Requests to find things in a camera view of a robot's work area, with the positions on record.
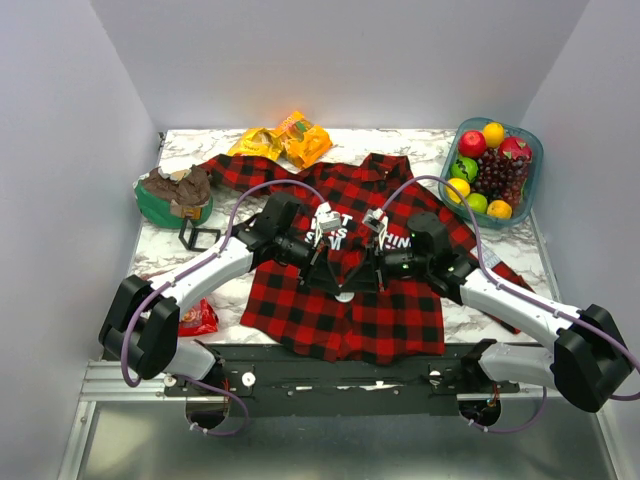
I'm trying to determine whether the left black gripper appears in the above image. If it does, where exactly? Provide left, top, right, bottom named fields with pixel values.
left=276, top=231, right=342, bottom=297

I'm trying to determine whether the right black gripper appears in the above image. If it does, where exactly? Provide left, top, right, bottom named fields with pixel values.
left=341, top=237, right=431, bottom=294

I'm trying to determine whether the red black plaid shirt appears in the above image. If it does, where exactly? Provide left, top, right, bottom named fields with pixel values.
left=195, top=152, right=538, bottom=366

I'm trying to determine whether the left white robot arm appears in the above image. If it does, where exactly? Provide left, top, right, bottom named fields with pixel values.
left=99, top=192, right=342, bottom=395

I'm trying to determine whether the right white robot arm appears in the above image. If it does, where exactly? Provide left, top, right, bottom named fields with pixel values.
left=344, top=209, right=632, bottom=413

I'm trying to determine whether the black brooch display stand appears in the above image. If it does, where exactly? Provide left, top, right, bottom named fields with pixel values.
left=178, top=218, right=221, bottom=253

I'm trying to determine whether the red candy snack bag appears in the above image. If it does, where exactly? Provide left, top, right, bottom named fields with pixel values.
left=178, top=298, right=218, bottom=337

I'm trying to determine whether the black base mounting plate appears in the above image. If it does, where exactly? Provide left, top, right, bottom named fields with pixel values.
left=158, top=344, right=519, bottom=427

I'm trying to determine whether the yellow lemon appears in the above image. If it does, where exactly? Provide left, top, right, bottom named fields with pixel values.
left=445, top=177, right=471, bottom=204

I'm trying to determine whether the light green lime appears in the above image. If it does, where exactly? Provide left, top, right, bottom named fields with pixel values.
left=466, top=192, right=489, bottom=214

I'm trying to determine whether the orange snack bag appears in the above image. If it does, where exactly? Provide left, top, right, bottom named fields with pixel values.
left=273, top=111, right=333, bottom=169

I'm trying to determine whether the orange fruit bottom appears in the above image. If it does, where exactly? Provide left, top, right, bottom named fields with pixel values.
left=486, top=199, right=513, bottom=220

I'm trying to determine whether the orange fruit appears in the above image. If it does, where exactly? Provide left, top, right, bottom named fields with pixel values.
left=486, top=199, right=513, bottom=220
left=482, top=122, right=506, bottom=149

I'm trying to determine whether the yellow Lays chips bag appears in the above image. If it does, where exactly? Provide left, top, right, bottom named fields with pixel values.
left=228, top=127, right=284, bottom=161

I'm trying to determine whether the purple grape bunch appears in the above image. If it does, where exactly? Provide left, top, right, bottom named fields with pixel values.
left=471, top=149, right=532, bottom=208

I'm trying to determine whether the teal plastic fruit container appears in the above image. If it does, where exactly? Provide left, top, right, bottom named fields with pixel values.
left=441, top=117, right=544, bottom=229

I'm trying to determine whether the red apple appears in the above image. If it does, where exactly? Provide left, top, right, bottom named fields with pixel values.
left=458, top=130, right=487, bottom=159

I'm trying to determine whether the green bowl with brown paper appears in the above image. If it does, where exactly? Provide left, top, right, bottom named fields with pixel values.
left=133, top=165, right=213, bottom=229

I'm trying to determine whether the orange fruit top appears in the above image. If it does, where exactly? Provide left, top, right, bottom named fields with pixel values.
left=482, top=122, right=506, bottom=149

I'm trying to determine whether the red dragon fruit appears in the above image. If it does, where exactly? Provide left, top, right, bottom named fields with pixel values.
left=498, top=136, right=533, bottom=164

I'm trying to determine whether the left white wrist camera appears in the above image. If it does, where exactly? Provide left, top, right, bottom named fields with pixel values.
left=312, top=202, right=341, bottom=247

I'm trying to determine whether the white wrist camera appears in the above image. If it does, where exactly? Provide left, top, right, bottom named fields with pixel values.
left=362, top=208, right=388, bottom=250
left=312, top=202, right=341, bottom=247

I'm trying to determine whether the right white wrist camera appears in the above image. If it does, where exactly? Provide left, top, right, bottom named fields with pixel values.
left=362, top=208, right=388, bottom=250

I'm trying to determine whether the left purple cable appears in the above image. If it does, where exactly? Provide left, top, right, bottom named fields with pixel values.
left=122, top=178, right=331, bottom=388

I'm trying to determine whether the purple cable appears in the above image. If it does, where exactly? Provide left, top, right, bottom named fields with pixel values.
left=379, top=174, right=640, bottom=401
left=122, top=178, right=331, bottom=388

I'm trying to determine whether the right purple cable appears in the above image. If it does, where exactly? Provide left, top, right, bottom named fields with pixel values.
left=379, top=174, right=640, bottom=401

